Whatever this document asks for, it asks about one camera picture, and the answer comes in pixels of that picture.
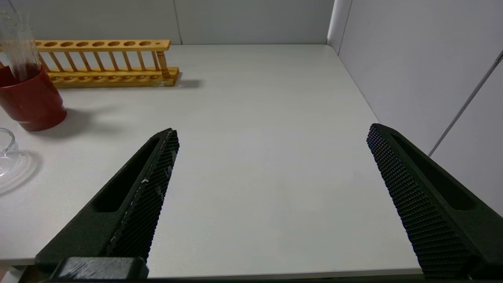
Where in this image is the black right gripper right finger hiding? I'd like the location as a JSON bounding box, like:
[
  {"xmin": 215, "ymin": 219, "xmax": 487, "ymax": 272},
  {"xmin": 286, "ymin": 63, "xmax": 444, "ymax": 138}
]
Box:
[{"xmin": 366, "ymin": 123, "xmax": 503, "ymax": 277}]

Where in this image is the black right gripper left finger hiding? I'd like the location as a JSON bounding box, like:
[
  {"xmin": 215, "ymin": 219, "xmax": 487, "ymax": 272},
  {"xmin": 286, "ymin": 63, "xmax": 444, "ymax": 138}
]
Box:
[{"xmin": 35, "ymin": 128, "xmax": 180, "ymax": 276}]

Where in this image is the wooden test tube rack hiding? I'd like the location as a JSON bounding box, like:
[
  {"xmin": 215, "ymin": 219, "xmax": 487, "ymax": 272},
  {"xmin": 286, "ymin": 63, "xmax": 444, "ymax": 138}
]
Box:
[{"xmin": 35, "ymin": 39, "xmax": 179, "ymax": 88}]

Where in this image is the clear glass beaker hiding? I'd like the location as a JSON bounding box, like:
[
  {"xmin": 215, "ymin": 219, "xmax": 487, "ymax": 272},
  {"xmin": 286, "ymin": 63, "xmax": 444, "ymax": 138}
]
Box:
[{"xmin": 0, "ymin": 128, "xmax": 20, "ymax": 177}]

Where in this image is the red plastic cup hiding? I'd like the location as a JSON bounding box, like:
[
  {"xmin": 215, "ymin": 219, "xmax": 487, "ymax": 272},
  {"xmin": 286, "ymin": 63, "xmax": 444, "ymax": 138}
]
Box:
[{"xmin": 0, "ymin": 63, "xmax": 67, "ymax": 131}]

